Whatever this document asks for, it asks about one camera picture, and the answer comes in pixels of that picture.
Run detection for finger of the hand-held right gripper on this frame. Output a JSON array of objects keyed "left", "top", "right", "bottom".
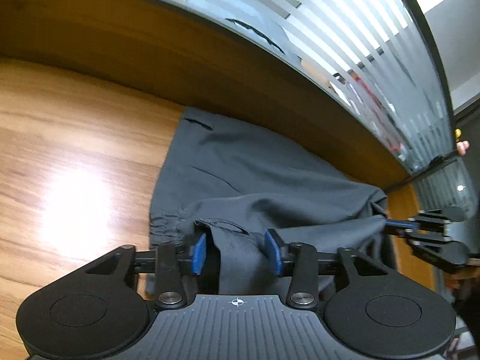
[
  {"left": 405, "top": 232, "right": 471, "bottom": 272},
  {"left": 386, "top": 207, "right": 467, "bottom": 231}
]

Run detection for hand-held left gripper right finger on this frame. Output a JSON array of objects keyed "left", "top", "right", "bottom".
[{"left": 264, "top": 229, "right": 387, "bottom": 310}]

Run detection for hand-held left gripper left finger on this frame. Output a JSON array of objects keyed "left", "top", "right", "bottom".
[{"left": 85, "top": 232, "right": 208, "bottom": 308}]

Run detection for dark grey pants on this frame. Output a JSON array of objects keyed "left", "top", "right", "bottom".
[{"left": 144, "top": 107, "right": 398, "bottom": 297}]

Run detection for wooden partition panel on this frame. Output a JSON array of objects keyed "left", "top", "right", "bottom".
[
  {"left": 386, "top": 184, "right": 447, "bottom": 293},
  {"left": 0, "top": 0, "right": 413, "bottom": 192}
]

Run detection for striped frosted glass partition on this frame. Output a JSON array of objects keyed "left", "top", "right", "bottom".
[
  {"left": 414, "top": 157, "right": 475, "bottom": 222},
  {"left": 0, "top": 0, "right": 456, "bottom": 175}
]

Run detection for black partition clip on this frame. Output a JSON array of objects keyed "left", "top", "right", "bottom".
[{"left": 429, "top": 154, "right": 456, "bottom": 167}]

